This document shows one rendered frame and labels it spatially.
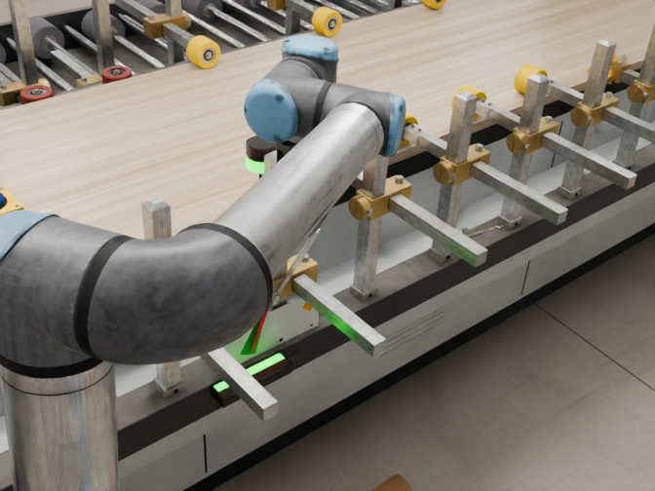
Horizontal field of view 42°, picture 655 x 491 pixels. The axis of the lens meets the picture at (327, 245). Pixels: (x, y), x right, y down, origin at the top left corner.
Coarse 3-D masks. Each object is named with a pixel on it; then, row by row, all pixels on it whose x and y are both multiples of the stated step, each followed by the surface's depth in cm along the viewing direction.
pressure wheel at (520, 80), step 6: (522, 66) 232; (528, 66) 232; (534, 66) 232; (522, 72) 231; (528, 72) 230; (534, 72) 230; (540, 72) 230; (546, 72) 232; (516, 78) 233; (522, 78) 231; (516, 84) 233; (522, 84) 231; (522, 90) 233
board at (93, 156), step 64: (448, 0) 296; (512, 0) 300; (576, 0) 303; (640, 0) 307; (192, 64) 241; (256, 64) 243; (384, 64) 248; (448, 64) 250; (512, 64) 252; (576, 64) 255; (640, 64) 262; (0, 128) 204; (64, 128) 206; (128, 128) 208; (192, 128) 210; (448, 128) 217; (64, 192) 183; (128, 192) 184; (192, 192) 185
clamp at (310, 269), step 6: (294, 258) 172; (288, 264) 171; (300, 264) 171; (306, 264) 171; (312, 264) 171; (300, 270) 169; (306, 270) 170; (312, 270) 171; (294, 276) 169; (312, 276) 172; (276, 282) 166; (288, 282) 168; (276, 288) 167; (288, 288) 169; (282, 294) 169; (288, 294) 170
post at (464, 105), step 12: (456, 96) 180; (468, 96) 179; (456, 108) 182; (468, 108) 180; (456, 120) 183; (468, 120) 182; (456, 132) 184; (468, 132) 185; (456, 144) 185; (468, 144) 187; (456, 156) 186; (444, 192) 193; (456, 192) 193; (444, 204) 195; (456, 204) 195; (444, 216) 196; (456, 216) 198; (444, 252) 202
